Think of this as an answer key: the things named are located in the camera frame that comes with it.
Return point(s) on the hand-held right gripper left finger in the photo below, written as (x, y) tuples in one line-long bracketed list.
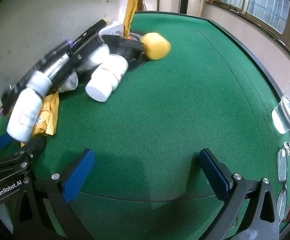
[(78, 175)]

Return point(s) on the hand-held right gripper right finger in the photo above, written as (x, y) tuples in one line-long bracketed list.
[(214, 177)]

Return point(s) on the white bottle with printed label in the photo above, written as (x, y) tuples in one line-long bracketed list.
[(22, 117)]

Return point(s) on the yellow snack packet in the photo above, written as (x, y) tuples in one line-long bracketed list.
[(48, 115)]

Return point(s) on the black marker with purple ends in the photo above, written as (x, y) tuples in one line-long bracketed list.
[(16, 90)]

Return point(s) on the small white bottle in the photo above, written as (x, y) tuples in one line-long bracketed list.
[(70, 82)]

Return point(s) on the thick black marker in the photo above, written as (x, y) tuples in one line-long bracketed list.
[(65, 71)]

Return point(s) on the silver tube with black cap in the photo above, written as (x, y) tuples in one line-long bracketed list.
[(56, 63)]

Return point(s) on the plain white bottle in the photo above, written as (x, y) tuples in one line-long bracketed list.
[(96, 56)]

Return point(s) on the black plastic part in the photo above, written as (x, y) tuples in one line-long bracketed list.
[(125, 48)]

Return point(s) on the yellow ball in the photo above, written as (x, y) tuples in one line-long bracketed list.
[(157, 45)]

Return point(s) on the eyeglasses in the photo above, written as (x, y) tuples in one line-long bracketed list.
[(286, 165)]

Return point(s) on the clear plastic cup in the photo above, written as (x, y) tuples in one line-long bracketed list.
[(284, 115)]

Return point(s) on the white bottle with red stripes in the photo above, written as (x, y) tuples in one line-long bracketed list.
[(105, 80)]

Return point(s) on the round table centre panel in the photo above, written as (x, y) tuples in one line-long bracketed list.
[(138, 64)]

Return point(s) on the white printed packet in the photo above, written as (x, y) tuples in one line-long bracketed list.
[(110, 28)]

